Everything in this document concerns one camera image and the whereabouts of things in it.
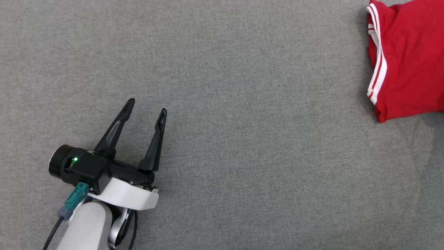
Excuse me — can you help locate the red jersey with white sleeves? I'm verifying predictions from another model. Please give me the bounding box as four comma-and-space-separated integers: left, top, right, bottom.
366, 0, 444, 124

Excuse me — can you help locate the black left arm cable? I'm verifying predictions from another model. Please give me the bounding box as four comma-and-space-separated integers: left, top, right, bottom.
42, 215, 67, 250
128, 209, 139, 250

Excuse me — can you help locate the teal left camera cable connector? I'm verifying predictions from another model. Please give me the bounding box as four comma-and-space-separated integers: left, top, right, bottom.
57, 182, 91, 221

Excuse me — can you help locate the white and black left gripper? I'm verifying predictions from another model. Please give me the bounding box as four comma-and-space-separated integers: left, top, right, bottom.
48, 98, 168, 211

